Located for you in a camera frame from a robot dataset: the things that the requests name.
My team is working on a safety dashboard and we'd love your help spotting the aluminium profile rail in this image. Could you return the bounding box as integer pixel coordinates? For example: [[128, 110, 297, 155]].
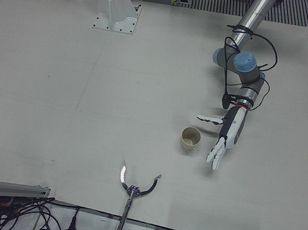
[[0, 180, 53, 201]]

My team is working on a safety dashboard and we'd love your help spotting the metal reacher grabber tool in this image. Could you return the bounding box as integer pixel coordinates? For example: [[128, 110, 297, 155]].
[[114, 164, 164, 230]]

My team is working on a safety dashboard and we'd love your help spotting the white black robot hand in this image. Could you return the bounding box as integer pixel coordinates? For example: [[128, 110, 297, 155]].
[[192, 103, 251, 174]]

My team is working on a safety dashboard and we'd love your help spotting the beige paper cup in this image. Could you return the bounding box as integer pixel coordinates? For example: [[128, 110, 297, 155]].
[[180, 126, 202, 152]]

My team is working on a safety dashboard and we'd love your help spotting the tangled black cable bundle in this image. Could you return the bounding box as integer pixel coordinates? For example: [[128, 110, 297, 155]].
[[0, 193, 84, 230]]

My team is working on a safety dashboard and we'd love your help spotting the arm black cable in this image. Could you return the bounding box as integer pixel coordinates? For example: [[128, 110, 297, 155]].
[[219, 23, 281, 114]]

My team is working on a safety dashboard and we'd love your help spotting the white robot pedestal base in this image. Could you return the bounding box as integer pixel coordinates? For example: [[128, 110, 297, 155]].
[[92, 0, 143, 37]]

